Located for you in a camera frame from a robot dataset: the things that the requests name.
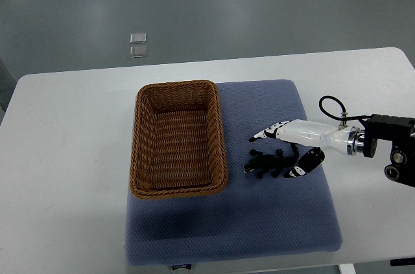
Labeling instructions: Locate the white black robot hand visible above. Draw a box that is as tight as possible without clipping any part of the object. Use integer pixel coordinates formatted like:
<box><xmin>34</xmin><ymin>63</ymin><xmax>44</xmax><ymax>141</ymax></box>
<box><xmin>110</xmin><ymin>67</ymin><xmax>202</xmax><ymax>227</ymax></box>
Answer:
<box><xmin>249</xmin><ymin>119</ymin><xmax>364</xmax><ymax>178</ymax></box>

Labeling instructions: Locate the dark green toy crocodile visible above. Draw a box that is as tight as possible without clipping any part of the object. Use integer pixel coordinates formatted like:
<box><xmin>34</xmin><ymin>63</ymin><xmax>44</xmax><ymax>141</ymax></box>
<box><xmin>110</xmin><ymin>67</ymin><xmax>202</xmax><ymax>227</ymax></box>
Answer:
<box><xmin>243</xmin><ymin>143</ymin><xmax>300</xmax><ymax>179</ymax></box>

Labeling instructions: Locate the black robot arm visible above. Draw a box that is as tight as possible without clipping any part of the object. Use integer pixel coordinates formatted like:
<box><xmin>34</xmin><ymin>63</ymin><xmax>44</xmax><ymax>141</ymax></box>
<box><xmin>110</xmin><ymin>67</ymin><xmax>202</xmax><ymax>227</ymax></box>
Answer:
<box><xmin>343</xmin><ymin>114</ymin><xmax>414</xmax><ymax>188</ymax></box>

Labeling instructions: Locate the brown wicker basket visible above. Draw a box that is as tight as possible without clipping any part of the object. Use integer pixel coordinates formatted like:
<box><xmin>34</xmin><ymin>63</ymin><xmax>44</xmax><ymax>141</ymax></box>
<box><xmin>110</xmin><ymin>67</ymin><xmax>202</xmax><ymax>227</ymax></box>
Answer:
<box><xmin>129</xmin><ymin>80</ymin><xmax>228</xmax><ymax>200</ymax></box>

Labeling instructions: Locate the blue grey cushion mat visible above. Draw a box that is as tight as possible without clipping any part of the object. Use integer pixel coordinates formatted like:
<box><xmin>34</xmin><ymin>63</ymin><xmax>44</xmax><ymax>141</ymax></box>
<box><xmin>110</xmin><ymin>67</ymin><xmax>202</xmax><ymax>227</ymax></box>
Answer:
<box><xmin>125</xmin><ymin>80</ymin><xmax>342</xmax><ymax>266</ymax></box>

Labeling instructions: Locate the black table control panel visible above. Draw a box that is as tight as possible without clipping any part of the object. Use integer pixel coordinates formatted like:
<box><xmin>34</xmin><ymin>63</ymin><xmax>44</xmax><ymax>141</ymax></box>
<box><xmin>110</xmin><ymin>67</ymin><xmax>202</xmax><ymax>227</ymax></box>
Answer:
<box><xmin>390</xmin><ymin>257</ymin><xmax>415</xmax><ymax>267</ymax></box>

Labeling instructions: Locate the lower metal floor plate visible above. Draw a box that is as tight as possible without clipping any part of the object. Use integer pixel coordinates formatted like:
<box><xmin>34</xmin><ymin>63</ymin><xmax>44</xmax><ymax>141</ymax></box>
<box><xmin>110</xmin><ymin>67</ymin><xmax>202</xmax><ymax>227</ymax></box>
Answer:
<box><xmin>130</xmin><ymin>44</ymin><xmax>147</xmax><ymax>58</ymax></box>

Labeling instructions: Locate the metal floor plate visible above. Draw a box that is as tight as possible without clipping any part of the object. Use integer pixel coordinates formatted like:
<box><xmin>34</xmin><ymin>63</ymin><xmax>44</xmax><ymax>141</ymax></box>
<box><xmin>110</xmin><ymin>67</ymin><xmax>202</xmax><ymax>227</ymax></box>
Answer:
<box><xmin>130</xmin><ymin>32</ymin><xmax>147</xmax><ymax>44</ymax></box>
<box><xmin>130</xmin><ymin>44</ymin><xmax>147</xmax><ymax>58</ymax></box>

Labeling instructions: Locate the upper metal floor plate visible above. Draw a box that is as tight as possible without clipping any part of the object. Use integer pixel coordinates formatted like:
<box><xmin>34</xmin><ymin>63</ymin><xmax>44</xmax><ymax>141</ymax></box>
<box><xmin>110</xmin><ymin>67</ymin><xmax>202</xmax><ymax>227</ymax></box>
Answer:
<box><xmin>130</xmin><ymin>32</ymin><xmax>147</xmax><ymax>44</ymax></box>

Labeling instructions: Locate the black cable loop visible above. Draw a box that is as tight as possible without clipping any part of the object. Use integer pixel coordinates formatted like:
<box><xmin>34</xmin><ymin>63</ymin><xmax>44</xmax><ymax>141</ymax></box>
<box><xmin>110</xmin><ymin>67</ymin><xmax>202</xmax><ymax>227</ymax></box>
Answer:
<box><xmin>318</xmin><ymin>95</ymin><xmax>374</xmax><ymax>131</ymax></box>

